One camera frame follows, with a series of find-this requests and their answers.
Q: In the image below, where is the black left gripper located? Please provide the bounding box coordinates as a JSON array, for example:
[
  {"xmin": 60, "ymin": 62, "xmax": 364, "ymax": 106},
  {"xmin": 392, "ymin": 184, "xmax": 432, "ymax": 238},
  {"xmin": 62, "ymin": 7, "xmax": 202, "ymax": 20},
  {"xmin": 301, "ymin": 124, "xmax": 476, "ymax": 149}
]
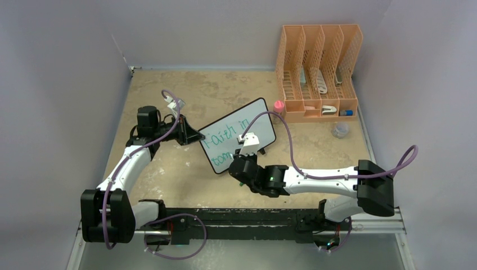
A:
[{"xmin": 154, "ymin": 114, "xmax": 204, "ymax": 146}]

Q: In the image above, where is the white whiteboard black frame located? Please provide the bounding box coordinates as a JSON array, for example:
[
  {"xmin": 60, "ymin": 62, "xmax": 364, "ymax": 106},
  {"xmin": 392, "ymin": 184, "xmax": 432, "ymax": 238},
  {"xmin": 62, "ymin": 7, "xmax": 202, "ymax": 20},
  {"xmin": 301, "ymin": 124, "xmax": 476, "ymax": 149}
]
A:
[{"xmin": 199, "ymin": 97, "xmax": 276, "ymax": 174}]

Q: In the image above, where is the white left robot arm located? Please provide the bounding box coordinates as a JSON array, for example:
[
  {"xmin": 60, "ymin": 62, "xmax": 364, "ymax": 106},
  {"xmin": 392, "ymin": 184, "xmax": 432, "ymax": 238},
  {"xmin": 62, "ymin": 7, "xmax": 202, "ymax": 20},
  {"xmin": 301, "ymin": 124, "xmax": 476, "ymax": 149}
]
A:
[{"xmin": 80, "ymin": 106, "xmax": 205, "ymax": 248}]

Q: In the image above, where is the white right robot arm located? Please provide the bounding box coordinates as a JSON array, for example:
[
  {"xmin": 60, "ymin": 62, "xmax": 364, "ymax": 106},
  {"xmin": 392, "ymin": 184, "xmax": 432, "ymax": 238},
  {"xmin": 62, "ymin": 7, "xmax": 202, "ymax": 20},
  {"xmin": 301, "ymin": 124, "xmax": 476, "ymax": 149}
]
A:
[{"xmin": 228, "ymin": 155, "xmax": 394, "ymax": 229}]

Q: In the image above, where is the pink cartoon bottle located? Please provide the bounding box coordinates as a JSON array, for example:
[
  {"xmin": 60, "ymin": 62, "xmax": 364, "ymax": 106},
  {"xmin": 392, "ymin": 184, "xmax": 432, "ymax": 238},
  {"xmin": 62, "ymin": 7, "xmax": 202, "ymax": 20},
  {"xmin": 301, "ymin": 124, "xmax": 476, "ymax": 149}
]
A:
[{"xmin": 271, "ymin": 100, "xmax": 285, "ymax": 124}]

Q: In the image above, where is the white stapler in organizer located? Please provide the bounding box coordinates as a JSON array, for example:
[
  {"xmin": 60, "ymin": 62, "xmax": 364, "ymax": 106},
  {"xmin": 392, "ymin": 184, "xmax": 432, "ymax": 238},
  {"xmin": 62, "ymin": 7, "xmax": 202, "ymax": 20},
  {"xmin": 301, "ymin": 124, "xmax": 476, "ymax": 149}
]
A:
[{"xmin": 321, "ymin": 105, "xmax": 337, "ymax": 115}]

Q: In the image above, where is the white long tool in organizer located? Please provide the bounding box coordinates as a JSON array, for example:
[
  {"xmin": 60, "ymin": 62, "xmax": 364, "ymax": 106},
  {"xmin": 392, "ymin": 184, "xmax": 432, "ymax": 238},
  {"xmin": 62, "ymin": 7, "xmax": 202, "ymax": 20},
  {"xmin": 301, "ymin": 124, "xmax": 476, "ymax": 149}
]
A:
[{"xmin": 317, "ymin": 70, "xmax": 328, "ymax": 95}]

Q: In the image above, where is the peach plastic file organizer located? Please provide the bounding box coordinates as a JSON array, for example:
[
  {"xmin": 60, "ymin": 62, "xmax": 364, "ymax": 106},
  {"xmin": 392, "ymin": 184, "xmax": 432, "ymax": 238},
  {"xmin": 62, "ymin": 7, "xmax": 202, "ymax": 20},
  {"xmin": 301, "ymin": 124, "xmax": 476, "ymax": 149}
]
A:
[{"xmin": 275, "ymin": 24, "xmax": 363, "ymax": 123}]

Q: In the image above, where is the clear small plastic jar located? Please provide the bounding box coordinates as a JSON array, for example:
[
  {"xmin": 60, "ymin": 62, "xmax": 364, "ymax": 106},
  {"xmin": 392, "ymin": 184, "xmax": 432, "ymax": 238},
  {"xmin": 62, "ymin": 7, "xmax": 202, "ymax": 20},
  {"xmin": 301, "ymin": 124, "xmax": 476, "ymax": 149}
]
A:
[{"xmin": 331, "ymin": 122, "xmax": 350, "ymax": 139}]

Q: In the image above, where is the blue capped item in organizer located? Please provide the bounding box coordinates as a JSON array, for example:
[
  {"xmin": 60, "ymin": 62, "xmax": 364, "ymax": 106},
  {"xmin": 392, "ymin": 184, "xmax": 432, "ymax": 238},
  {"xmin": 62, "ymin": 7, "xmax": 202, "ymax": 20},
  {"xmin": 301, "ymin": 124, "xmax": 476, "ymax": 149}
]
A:
[{"xmin": 339, "ymin": 110, "xmax": 354, "ymax": 116}]

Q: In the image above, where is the grey tool in organizer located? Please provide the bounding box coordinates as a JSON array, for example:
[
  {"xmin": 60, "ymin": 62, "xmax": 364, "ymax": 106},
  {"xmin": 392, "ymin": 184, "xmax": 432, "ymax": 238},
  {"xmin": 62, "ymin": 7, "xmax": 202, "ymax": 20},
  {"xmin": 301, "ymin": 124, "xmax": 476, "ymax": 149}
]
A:
[{"xmin": 334, "ymin": 68, "xmax": 343, "ymax": 86}]

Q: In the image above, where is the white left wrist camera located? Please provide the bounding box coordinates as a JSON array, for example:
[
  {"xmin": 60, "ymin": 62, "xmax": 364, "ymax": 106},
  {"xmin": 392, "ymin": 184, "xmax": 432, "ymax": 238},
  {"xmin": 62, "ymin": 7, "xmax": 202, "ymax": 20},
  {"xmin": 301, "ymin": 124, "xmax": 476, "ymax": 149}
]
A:
[{"xmin": 164, "ymin": 96, "xmax": 185, "ymax": 118}]

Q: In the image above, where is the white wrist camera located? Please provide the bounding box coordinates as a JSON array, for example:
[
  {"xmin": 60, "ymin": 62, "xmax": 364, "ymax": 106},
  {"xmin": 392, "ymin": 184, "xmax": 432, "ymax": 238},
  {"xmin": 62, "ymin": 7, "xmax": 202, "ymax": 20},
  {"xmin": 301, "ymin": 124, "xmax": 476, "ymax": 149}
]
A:
[
  {"xmin": 164, "ymin": 96, "xmax": 185, "ymax": 118},
  {"xmin": 237, "ymin": 132, "xmax": 260, "ymax": 156}
]

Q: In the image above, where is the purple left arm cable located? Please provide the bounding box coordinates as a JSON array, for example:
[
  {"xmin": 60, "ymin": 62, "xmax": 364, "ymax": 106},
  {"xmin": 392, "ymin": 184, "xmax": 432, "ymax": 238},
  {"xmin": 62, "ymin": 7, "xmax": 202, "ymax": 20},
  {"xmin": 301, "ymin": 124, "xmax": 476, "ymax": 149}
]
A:
[{"xmin": 102, "ymin": 89, "xmax": 182, "ymax": 250}]

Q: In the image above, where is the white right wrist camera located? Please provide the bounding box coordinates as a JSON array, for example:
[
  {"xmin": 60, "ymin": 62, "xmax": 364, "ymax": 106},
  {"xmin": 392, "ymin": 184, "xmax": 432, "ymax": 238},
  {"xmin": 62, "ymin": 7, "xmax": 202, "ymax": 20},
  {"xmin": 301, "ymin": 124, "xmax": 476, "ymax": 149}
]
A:
[{"xmin": 237, "ymin": 132, "xmax": 260, "ymax": 156}]

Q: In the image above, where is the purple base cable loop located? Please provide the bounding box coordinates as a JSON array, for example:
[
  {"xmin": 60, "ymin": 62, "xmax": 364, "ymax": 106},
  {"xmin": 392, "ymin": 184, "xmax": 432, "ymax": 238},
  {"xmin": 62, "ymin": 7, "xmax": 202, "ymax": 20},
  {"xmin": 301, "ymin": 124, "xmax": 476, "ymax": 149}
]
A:
[{"xmin": 143, "ymin": 213, "xmax": 207, "ymax": 262}]

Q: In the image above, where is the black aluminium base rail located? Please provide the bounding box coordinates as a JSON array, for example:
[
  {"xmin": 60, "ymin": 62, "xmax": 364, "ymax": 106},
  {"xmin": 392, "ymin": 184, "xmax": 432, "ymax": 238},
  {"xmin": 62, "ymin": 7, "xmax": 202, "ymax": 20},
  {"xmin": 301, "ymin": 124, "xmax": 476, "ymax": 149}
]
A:
[{"xmin": 77, "ymin": 206, "xmax": 406, "ymax": 247}]

